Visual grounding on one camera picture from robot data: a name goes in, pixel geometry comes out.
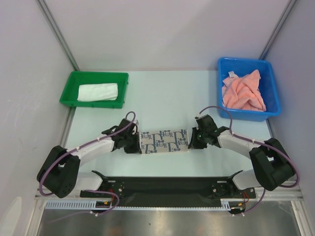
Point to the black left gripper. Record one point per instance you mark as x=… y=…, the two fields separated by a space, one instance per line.
x=136 y=148

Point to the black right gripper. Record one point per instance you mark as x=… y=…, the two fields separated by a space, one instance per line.
x=196 y=140

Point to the blue white patterned towel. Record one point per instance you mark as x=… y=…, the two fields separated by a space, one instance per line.
x=164 y=141

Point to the white terry towel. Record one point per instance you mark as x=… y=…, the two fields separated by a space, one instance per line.
x=97 y=92

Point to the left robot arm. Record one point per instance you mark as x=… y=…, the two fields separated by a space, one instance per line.
x=60 y=171

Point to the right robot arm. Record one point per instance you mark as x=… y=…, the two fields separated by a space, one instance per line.
x=270 y=169

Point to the pink towel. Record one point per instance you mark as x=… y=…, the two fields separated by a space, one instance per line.
x=242 y=93

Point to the green plastic tray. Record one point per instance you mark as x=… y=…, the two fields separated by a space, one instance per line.
x=69 y=96

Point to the blue plastic bin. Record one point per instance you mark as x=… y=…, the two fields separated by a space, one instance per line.
x=267 y=86

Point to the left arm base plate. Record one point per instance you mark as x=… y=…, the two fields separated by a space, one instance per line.
x=108 y=185

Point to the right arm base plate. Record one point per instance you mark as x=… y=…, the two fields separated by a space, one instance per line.
x=228 y=190

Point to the grey cable duct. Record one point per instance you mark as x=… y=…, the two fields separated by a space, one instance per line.
x=102 y=205

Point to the aluminium front rail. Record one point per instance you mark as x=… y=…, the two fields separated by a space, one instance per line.
x=161 y=186

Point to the left aluminium corner post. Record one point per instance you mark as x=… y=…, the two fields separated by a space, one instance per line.
x=44 y=8

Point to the aluminium corner post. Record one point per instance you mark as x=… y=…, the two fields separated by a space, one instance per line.
x=291 y=4
x=44 y=8

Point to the right aluminium corner post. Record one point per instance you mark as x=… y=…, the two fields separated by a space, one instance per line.
x=291 y=4

